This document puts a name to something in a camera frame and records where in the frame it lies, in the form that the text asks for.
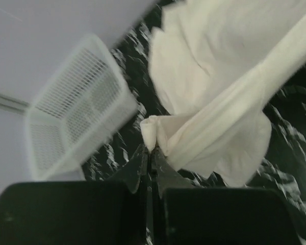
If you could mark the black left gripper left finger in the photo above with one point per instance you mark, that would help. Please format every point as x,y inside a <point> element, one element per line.
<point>112,211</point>

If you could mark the cream white t shirt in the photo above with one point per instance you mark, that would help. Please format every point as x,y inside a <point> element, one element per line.
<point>214,66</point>

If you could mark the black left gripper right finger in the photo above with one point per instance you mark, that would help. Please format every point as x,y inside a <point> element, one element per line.
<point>186,214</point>

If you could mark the white perforated plastic basket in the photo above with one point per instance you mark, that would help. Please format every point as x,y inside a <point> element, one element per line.
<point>84,104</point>

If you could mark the black marble pattern mat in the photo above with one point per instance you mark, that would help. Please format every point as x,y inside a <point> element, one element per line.
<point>283,168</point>

